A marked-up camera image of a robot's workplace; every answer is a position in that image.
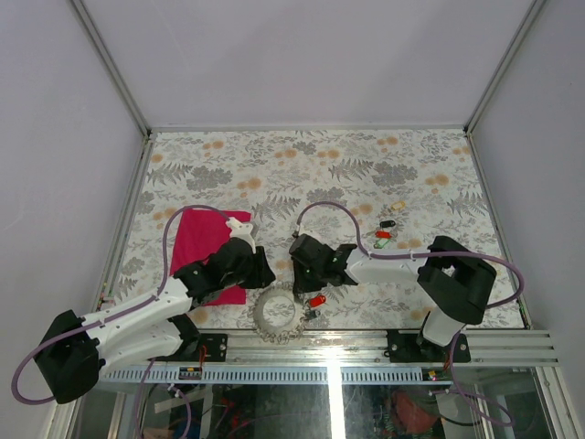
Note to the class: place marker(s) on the pink folded cloth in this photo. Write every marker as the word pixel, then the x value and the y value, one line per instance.
pixel 200 233

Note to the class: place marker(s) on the aluminium frame posts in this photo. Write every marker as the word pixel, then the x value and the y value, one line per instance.
pixel 304 64

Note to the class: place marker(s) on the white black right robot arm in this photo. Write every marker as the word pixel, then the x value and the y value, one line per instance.
pixel 459 286

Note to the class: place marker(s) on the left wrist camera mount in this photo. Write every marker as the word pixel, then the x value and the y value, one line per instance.
pixel 240 230

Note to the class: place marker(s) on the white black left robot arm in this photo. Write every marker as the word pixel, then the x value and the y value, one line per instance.
pixel 77 351

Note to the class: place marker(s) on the green tag key set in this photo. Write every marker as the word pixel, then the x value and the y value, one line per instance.
pixel 381 244

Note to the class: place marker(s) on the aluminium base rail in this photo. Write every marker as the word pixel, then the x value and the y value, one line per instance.
pixel 482 347

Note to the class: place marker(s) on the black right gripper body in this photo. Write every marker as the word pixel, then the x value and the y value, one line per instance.
pixel 309 279

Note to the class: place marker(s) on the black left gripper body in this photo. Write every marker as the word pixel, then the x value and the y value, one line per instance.
pixel 255 274

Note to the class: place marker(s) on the black tag key set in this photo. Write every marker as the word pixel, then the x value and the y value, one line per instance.
pixel 312 314
pixel 386 224

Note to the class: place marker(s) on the floral tablecloth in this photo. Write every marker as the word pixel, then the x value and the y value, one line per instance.
pixel 339 184

